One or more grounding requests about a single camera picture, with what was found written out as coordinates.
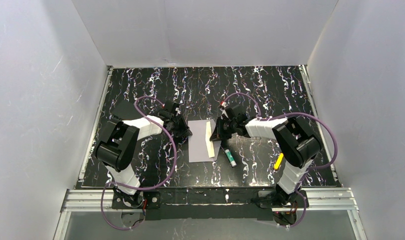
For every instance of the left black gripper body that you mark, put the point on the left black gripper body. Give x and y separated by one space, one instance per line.
180 127

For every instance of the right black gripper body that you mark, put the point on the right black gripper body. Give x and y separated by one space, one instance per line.
223 127

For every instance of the cream letter paper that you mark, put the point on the cream letter paper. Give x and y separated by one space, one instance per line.
209 144

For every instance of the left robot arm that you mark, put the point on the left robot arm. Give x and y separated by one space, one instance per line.
117 143

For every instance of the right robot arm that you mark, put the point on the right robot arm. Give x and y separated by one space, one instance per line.
297 141

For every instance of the green white glue stick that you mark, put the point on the green white glue stick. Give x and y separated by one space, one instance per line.
230 158

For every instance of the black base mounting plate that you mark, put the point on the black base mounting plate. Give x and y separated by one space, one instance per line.
168 203

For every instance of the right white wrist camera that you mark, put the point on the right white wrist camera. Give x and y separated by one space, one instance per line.
223 107

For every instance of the yellow handled screwdriver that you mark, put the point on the yellow handled screwdriver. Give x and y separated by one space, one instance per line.
278 162

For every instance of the aluminium frame rail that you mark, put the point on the aluminium frame rail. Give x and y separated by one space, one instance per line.
98 201

